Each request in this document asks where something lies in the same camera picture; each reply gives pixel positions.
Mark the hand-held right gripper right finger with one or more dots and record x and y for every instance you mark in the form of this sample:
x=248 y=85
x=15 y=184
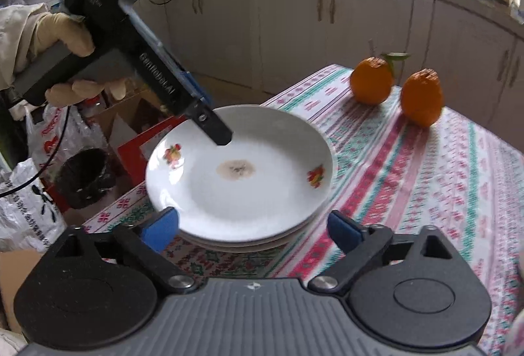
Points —
x=346 y=231

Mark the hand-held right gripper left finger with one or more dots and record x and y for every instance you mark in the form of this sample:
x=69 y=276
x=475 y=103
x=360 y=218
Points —
x=161 y=227

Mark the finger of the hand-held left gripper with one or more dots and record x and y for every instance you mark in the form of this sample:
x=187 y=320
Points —
x=213 y=126
x=190 y=80

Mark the white floral plate with stain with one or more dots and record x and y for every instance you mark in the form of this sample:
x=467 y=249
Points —
x=266 y=159

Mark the person's left forearm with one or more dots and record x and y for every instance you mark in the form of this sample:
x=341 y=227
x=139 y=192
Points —
x=16 y=40

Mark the person's left hand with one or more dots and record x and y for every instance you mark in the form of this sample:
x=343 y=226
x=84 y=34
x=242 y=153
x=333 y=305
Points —
x=65 y=32

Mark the patterned striped tablecloth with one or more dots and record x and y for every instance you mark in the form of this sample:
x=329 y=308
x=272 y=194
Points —
x=389 y=184

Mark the brown cardboard box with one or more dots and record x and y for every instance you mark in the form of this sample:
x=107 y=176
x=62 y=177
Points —
x=123 y=110

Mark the red cardboard box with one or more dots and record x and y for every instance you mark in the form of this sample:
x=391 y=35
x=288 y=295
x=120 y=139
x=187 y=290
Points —
x=135 y=151

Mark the white kitchen cabinets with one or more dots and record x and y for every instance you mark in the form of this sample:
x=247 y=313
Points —
x=286 y=32

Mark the white red printed plastic bag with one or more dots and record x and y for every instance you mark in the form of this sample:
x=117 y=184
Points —
x=49 y=134

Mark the orange without leaf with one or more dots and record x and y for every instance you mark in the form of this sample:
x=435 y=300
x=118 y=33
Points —
x=421 y=100

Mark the orange with leaf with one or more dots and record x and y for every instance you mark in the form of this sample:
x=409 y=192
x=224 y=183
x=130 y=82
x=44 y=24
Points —
x=370 y=81

